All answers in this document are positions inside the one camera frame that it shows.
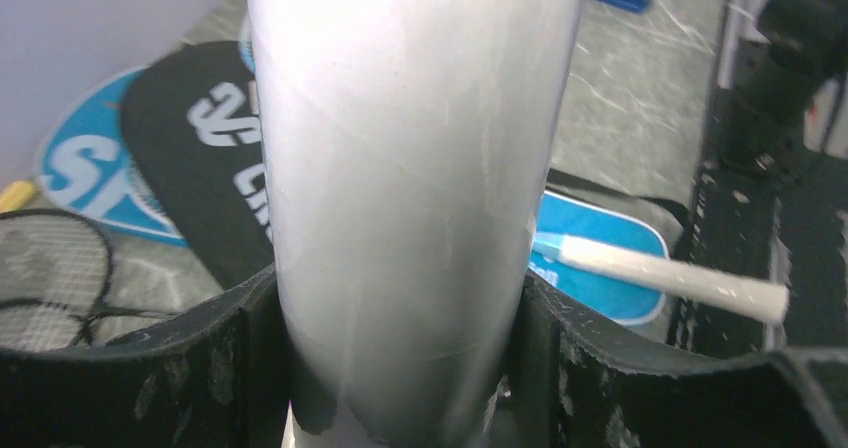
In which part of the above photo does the white shuttlecock tube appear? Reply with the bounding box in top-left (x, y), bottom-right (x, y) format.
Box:
top-left (247, 0), bottom-right (586, 447)

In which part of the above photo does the black racket cover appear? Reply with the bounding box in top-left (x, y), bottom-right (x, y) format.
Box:
top-left (119, 41), bottom-right (688, 291)

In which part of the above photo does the blue white badminton racket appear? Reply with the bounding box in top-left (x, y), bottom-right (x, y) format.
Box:
top-left (237, 15), bottom-right (255, 73)

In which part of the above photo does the blue racket cover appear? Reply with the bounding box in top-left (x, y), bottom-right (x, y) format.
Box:
top-left (34, 65), bottom-right (670, 327)

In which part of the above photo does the black badminton racket left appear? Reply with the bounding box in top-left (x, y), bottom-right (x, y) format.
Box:
top-left (1, 208), bottom-right (176, 353)

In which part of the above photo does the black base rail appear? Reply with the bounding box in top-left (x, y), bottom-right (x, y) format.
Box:
top-left (665, 34), bottom-right (848, 360)

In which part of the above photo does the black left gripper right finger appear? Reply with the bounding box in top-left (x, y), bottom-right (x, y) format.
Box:
top-left (506, 273), bottom-right (847, 447)

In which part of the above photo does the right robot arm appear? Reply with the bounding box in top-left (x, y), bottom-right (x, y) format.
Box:
top-left (720, 0), bottom-right (847, 181)

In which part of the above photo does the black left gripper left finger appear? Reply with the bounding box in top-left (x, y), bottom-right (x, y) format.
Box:
top-left (1, 268), bottom-right (291, 447)

